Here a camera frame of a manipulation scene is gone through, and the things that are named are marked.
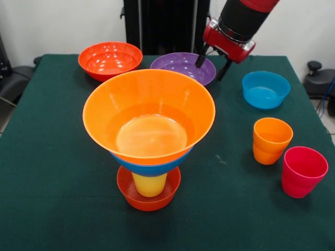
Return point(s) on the black computer tower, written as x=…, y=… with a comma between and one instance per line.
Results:
x=3, y=60

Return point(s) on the yellow cup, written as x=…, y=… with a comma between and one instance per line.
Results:
x=149, y=185

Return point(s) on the large blue bowl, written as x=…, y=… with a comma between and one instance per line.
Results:
x=151, y=170

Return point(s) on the large red bowl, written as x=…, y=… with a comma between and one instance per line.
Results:
x=110, y=60

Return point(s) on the dark green tablecloth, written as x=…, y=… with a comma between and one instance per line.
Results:
x=167, y=230

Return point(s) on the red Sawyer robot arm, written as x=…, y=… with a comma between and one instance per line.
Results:
x=243, y=18

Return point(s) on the orange cup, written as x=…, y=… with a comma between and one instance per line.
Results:
x=269, y=149

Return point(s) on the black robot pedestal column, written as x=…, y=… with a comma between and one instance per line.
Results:
x=167, y=26

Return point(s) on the large orange bowl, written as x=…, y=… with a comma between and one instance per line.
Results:
x=146, y=99

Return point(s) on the pink cup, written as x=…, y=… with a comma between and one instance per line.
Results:
x=301, y=177

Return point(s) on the small blue bowl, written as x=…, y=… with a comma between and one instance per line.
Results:
x=265, y=96

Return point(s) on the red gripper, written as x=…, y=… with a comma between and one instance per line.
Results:
x=227, y=48

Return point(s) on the grey black floor base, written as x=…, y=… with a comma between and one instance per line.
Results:
x=15, y=78
x=322, y=83

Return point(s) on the purple bowl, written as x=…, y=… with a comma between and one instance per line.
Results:
x=178, y=65

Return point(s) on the small red bowl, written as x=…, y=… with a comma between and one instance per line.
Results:
x=149, y=205

